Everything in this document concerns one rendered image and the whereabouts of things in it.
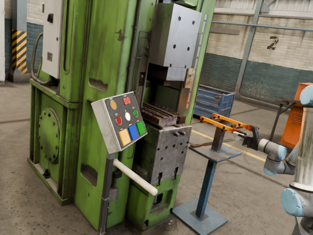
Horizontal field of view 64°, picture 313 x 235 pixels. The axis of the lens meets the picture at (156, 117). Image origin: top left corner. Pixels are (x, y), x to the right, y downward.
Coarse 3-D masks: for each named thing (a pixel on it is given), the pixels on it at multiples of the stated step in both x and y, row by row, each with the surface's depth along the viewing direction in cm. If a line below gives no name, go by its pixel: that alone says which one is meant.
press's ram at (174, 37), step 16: (160, 16) 169; (176, 16) 164; (192, 16) 175; (160, 32) 170; (176, 32) 169; (192, 32) 180; (160, 48) 171; (176, 48) 174; (192, 48) 185; (160, 64) 172; (176, 64) 179
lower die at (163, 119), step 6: (144, 102) 224; (150, 108) 205; (156, 108) 207; (150, 114) 194; (156, 114) 193; (162, 114) 196; (150, 120) 192; (156, 120) 187; (162, 120) 188; (168, 120) 192; (174, 120) 198; (162, 126) 190
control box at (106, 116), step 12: (120, 96) 141; (132, 96) 153; (96, 108) 128; (108, 108) 127; (120, 108) 138; (132, 108) 150; (108, 120) 127; (132, 120) 146; (108, 132) 128; (108, 144) 130; (120, 144) 129
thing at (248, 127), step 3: (213, 114) 232; (216, 114) 230; (222, 117) 226; (225, 117) 224; (228, 120) 222; (231, 120) 219; (234, 120) 220; (234, 123) 218; (237, 123) 216; (240, 123) 214; (243, 126) 212; (246, 126) 209; (249, 126) 209; (249, 129) 209; (258, 129) 205
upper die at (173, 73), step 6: (150, 66) 187; (156, 66) 182; (162, 66) 178; (150, 72) 187; (156, 72) 183; (162, 72) 179; (168, 72) 176; (174, 72) 180; (180, 72) 184; (162, 78) 179; (168, 78) 178; (174, 78) 182; (180, 78) 187
